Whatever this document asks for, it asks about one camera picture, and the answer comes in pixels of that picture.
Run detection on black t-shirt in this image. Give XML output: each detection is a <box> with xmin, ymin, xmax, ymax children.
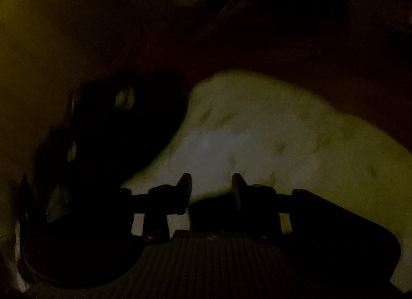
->
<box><xmin>27</xmin><ymin>0</ymin><xmax>411</xmax><ymax>291</ymax></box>

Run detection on floral light bed sheet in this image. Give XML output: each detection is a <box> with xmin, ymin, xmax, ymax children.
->
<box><xmin>1</xmin><ymin>0</ymin><xmax>411</xmax><ymax>298</ymax></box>

